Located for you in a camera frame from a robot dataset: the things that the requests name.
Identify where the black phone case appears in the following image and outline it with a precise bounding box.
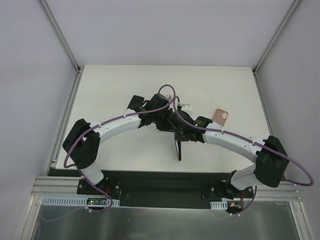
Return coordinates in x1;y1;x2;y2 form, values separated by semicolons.
174;134;182;162

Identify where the black phone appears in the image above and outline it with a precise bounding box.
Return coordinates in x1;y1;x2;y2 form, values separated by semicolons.
127;95;145;110

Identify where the pink phone case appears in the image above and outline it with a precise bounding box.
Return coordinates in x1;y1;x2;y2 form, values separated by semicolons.
211;108;229;126

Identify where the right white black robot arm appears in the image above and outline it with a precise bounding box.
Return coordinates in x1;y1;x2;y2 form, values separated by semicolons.
168;110;289;200

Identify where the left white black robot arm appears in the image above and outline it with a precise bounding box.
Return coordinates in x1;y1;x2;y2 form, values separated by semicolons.
62;93;172;197

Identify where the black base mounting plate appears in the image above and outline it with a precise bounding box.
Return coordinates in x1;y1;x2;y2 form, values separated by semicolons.
46;167;286;208

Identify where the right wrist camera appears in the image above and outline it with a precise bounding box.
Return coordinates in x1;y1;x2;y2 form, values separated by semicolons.
177;102;193;113

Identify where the right white cable duct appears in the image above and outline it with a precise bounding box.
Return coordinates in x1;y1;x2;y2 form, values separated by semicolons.
210;200;228;211

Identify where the white cable duct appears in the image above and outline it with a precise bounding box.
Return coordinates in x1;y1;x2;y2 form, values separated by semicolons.
210;200;228;211
42;196;120;208

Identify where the left aluminium frame post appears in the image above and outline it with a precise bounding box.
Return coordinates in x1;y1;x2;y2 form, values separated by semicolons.
37;0;84;74

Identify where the aluminium frame post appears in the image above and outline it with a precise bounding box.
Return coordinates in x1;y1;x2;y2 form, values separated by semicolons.
251;0;303;75
37;0;84;74

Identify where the aluminium frame front rail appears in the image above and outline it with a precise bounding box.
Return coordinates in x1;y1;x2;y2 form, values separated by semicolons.
31;176;302;202

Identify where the left white cable duct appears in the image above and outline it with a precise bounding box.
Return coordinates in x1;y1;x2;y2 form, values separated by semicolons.
42;196;120;208

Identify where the right aluminium frame post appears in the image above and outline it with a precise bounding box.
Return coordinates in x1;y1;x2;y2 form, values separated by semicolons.
251;0;303;75

